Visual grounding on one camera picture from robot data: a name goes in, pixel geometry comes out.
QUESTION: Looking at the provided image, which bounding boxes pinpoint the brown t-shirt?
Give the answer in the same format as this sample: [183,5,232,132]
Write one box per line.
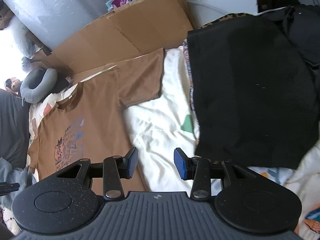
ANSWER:
[28,49,165,179]

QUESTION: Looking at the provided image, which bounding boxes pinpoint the black patterned clothes pile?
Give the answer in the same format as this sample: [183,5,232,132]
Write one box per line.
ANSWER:
[187,5,319,169]

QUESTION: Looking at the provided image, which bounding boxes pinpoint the grey-blue garment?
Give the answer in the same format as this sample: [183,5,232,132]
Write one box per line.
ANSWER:
[0,158,36,210]

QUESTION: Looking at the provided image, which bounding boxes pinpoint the cream bear print blanket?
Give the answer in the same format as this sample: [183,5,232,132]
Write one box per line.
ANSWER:
[27,45,320,240]

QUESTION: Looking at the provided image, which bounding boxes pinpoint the dark grey pillow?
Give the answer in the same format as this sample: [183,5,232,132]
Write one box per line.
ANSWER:
[0,90,30,168]

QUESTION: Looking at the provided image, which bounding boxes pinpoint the grey neck pillow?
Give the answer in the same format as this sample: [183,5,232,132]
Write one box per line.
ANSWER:
[20,68,57,105]

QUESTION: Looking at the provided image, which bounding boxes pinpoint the teddy bear toy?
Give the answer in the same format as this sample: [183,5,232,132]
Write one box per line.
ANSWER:
[5,77,22,97]

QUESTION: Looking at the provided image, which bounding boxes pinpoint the white pillow in plastic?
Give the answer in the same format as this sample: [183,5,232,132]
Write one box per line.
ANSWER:
[9,16,43,73]

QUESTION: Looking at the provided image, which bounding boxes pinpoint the brown cardboard sheet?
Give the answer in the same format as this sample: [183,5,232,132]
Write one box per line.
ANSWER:
[30,0,198,83]

